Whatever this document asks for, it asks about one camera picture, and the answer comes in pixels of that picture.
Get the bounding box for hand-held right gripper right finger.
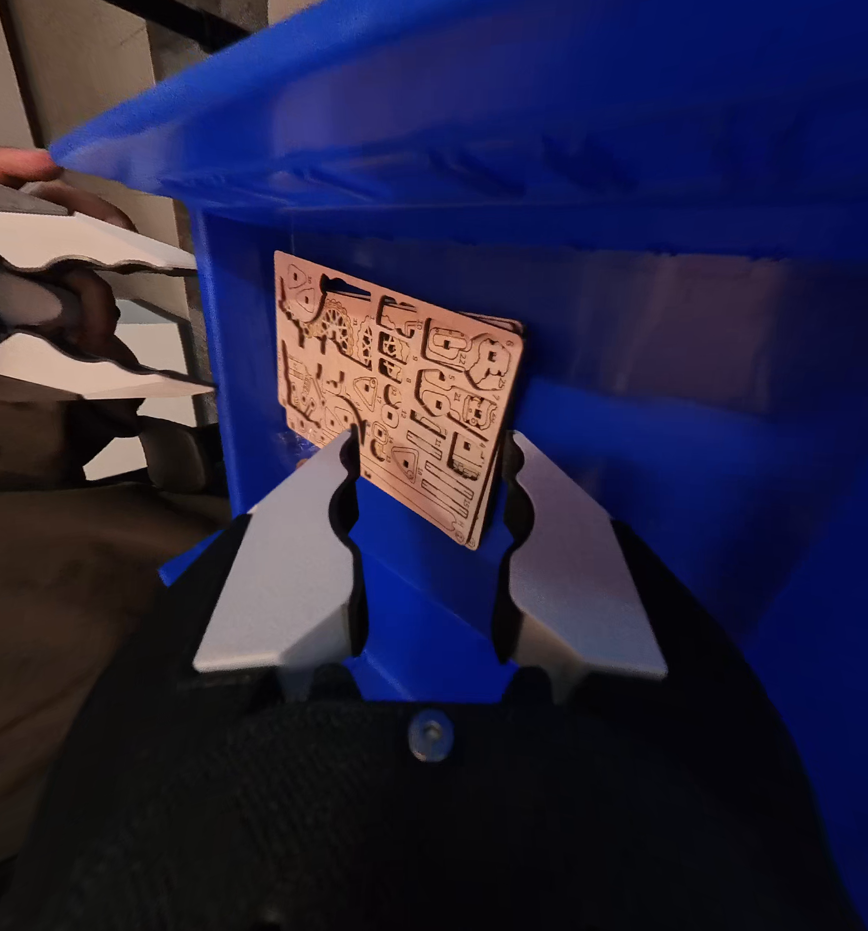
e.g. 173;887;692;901
491;429;669;705

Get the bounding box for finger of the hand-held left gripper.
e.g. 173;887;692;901
0;209;199;277
0;329;217;402

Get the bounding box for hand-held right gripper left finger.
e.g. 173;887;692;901
191;428;369;699

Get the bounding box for blue plastic bin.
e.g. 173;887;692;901
48;0;868;931

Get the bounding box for wooden puzzle sheet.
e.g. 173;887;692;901
434;309;528;551
272;251;525;550

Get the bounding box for person's left hand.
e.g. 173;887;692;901
0;147;63;189

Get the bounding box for person's brown clothing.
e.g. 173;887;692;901
0;396;235;874

